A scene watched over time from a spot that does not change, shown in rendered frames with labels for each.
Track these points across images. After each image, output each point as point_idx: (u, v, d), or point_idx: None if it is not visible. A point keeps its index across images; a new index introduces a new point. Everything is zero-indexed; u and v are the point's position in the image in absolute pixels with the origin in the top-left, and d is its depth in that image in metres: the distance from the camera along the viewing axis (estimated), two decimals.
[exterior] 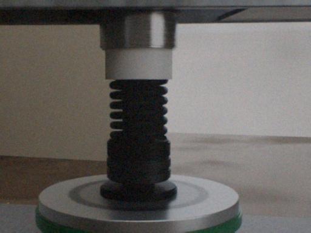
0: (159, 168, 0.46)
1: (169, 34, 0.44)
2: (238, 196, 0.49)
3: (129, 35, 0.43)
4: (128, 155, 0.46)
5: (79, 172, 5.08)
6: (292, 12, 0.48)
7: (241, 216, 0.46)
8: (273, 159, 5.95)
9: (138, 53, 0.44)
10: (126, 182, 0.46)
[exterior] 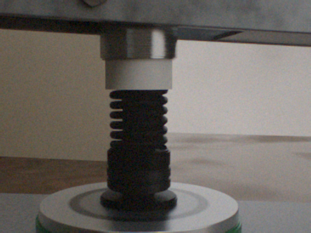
0: (159, 178, 0.46)
1: (169, 45, 0.44)
2: None
3: (129, 47, 0.43)
4: (128, 164, 0.46)
5: (70, 171, 5.11)
6: (289, 37, 0.48)
7: None
8: (258, 157, 6.08)
9: (138, 64, 0.44)
10: (126, 192, 0.46)
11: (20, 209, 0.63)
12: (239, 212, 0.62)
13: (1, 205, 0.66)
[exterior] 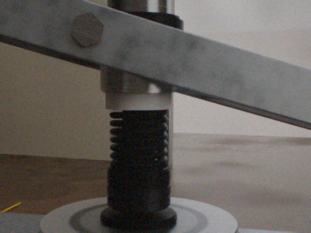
0: (159, 197, 0.47)
1: None
2: (237, 230, 0.47)
3: (129, 82, 0.44)
4: (128, 184, 0.46)
5: (94, 172, 5.07)
6: (269, 114, 0.49)
7: None
8: (293, 161, 5.81)
9: None
10: (126, 210, 0.46)
11: None
12: None
13: None
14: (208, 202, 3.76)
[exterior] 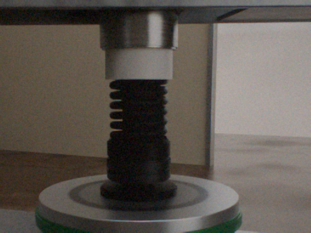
0: (159, 168, 0.46)
1: (169, 34, 0.44)
2: (73, 218, 0.41)
3: (129, 35, 0.43)
4: (128, 155, 0.46)
5: None
6: (292, 12, 0.48)
7: (49, 227, 0.43)
8: None
9: (138, 53, 0.44)
10: (126, 182, 0.46)
11: None
12: None
13: None
14: (254, 205, 3.67)
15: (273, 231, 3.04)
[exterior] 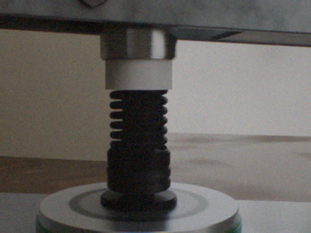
0: (159, 178, 0.46)
1: (169, 45, 0.44)
2: (192, 232, 0.40)
3: (129, 47, 0.43)
4: (128, 165, 0.46)
5: (70, 171, 5.11)
6: (289, 37, 0.48)
7: None
8: (259, 157, 6.08)
9: (138, 64, 0.44)
10: (126, 192, 0.46)
11: (25, 209, 0.64)
12: (243, 211, 0.62)
13: (6, 204, 0.66)
14: None
15: None
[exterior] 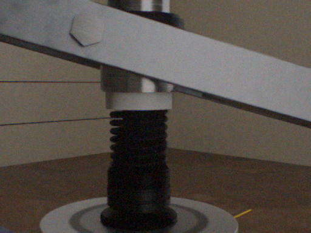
0: (159, 197, 0.47)
1: None
2: None
3: (129, 81, 0.44)
4: (128, 184, 0.46)
5: None
6: (269, 112, 0.49)
7: None
8: None
9: None
10: (126, 210, 0.46)
11: None
12: None
13: None
14: None
15: None
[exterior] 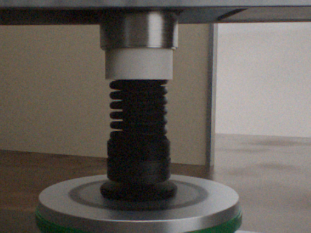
0: (159, 168, 0.46)
1: (169, 34, 0.44)
2: (239, 201, 0.47)
3: (129, 35, 0.43)
4: (128, 155, 0.46)
5: None
6: (292, 12, 0.48)
7: (235, 222, 0.44)
8: None
9: (138, 53, 0.44)
10: (126, 182, 0.46)
11: None
12: None
13: None
14: (255, 205, 3.67)
15: (273, 231, 3.04)
